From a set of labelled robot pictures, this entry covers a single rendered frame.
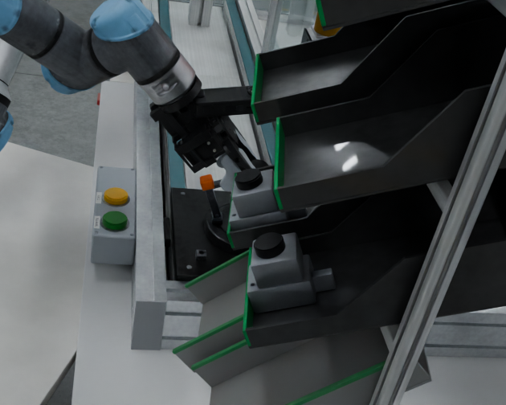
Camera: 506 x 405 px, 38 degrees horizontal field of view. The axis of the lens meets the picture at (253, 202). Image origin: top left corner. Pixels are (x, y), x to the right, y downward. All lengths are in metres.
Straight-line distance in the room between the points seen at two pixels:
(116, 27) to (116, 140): 0.67
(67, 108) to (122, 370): 2.57
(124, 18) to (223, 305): 0.40
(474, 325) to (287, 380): 0.48
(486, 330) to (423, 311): 0.63
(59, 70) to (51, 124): 2.39
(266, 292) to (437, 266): 0.19
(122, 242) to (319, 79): 0.53
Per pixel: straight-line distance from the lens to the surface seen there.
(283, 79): 0.81
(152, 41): 1.01
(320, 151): 0.67
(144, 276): 1.12
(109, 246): 1.20
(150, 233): 1.22
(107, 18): 1.00
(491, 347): 1.31
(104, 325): 1.18
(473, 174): 0.57
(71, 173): 1.52
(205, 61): 1.94
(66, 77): 1.08
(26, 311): 1.21
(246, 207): 0.80
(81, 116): 3.52
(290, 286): 0.71
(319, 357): 0.85
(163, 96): 1.04
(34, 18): 1.02
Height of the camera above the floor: 1.69
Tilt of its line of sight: 33 degrees down
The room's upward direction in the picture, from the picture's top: 12 degrees clockwise
